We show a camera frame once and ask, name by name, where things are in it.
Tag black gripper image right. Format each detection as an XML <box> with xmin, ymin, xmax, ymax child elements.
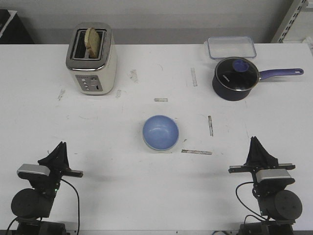
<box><xmin>228</xmin><ymin>136</ymin><xmax>295</xmax><ymax>193</ymax></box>

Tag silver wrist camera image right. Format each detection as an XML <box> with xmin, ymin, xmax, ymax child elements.
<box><xmin>256</xmin><ymin>169</ymin><xmax>295</xmax><ymax>185</ymax></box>

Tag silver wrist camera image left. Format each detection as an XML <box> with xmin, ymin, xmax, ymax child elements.
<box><xmin>17</xmin><ymin>164</ymin><xmax>50</xmax><ymax>180</ymax></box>

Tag black cable image right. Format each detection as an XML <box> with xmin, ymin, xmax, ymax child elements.
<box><xmin>235</xmin><ymin>181</ymin><xmax>269</xmax><ymax>222</ymax></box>

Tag glass pot lid blue knob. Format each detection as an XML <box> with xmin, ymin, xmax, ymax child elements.
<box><xmin>215</xmin><ymin>57</ymin><xmax>259</xmax><ymax>91</ymax></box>

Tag cream and chrome toaster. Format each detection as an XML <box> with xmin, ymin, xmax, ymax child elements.
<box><xmin>66</xmin><ymin>22</ymin><xmax>117</xmax><ymax>95</ymax></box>

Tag green bowl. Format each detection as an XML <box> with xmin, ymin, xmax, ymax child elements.
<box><xmin>144</xmin><ymin>138</ymin><xmax>179</xmax><ymax>151</ymax></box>

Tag clear plastic food container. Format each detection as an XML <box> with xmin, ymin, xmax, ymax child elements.
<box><xmin>206</xmin><ymin>36</ymin><xmax>257</xmax><ymax>59</ymax></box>

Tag toasted bread slice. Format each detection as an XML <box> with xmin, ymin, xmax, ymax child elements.
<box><xmin>84</xmin><ymin>27</ymin><xmax>101</xmax><ymax>59</ymax></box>

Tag dark blue saucepan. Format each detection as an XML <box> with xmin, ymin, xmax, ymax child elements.
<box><xmin>212</xmin><ymin>57</ymin><xmax>304</xmax><ymax>101</ymax></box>

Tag blue bowl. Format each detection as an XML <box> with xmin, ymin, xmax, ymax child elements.
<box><xmin>142</xmin><ymin>115</ymin><xmax>179</xmax><ymax>139</ymax></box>

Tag grey metal shelf upright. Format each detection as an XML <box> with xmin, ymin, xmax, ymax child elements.
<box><xmin>271</xmin><ymin>0</ymin><xmax>313</xmax><ymax>43</ymax></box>

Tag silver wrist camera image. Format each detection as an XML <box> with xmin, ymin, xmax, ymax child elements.
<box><xmin>256</xmin><ymin>169</ymin><xmax>295</xmax><ymax>185</ymax></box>
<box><xmin>17</xmin><ymin>164</ymin><xmax>50</xmax><ymax>180</ymax></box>

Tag black cable image left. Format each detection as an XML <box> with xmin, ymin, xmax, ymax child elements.
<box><xmin>60</xmin><ymin>179</ymin><xmax>81</xmax><ymax>233</ymax></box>

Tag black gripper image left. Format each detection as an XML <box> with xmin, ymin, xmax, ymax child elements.
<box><xmin>36</xmin><ymin>141</ymin><xmax>83</xmax><ymax>198</ymax></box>

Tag black cable image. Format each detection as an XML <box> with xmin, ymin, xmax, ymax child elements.
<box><xmin>235</xmin><ymin>181</ymin><xmax>269</xmax><ymax>222</ymax></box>
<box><xmin>60</xmin><ymin>179</ymin><xmax>81</xmax><ymax>233</ymax></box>

